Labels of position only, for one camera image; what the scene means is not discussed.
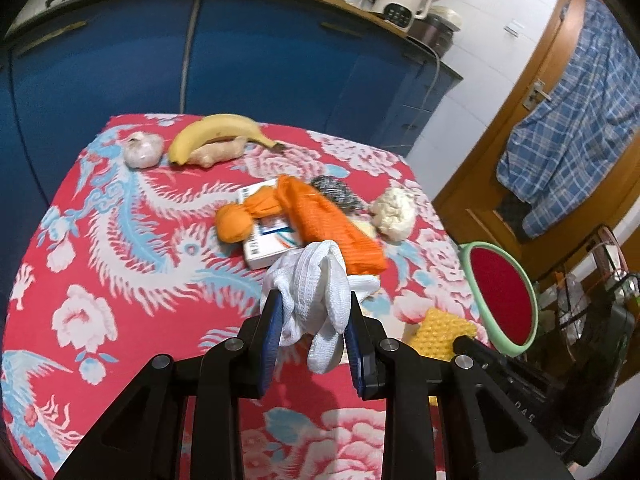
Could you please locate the red basin with green rim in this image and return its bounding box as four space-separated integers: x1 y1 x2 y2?
459 241 540 358

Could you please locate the ginger root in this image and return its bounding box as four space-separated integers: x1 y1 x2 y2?
187 136 248 168

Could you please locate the blue plaid shirt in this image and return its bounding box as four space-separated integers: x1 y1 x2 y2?
496 0 640 240

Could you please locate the blue kitchen cabinet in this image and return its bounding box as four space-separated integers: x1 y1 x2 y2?
0 0 463 311

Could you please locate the white paper ball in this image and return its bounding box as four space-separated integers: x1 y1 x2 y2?
369 187 417 242

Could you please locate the rice cooker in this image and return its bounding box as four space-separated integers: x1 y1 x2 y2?
406 5 465 58

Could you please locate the orange mesh bag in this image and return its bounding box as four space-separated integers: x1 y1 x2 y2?
215 175 388 277

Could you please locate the wooden door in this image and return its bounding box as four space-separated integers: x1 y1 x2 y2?
432 0 640 281

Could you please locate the white knitted cloth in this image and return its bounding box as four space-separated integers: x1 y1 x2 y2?
260 240 381 375

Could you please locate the white and blue box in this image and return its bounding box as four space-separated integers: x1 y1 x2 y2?
235 178 306 270

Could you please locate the metal door handle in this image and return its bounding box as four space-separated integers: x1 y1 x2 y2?
522 80 553 110

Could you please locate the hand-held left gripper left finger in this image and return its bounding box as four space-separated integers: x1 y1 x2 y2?
52 290 286 480

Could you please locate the yellow banana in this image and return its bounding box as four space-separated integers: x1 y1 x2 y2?
167 113 288 165

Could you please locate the white power cable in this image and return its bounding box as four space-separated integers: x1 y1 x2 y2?
419 51 442 113

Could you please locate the steel wool scrubber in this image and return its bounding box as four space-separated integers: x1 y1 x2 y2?
310 175 366 221

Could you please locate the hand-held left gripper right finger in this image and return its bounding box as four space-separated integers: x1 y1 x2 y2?
344 290 576 480

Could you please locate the red floral tablecloth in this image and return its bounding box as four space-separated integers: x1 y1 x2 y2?
0 112 493 480

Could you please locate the yellow sponge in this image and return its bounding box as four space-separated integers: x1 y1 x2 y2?
402 307 478 361

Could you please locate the garlic bulb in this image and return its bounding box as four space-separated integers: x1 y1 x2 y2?
123 132 165 169

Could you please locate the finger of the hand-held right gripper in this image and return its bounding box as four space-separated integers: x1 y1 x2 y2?
452 335 511 378

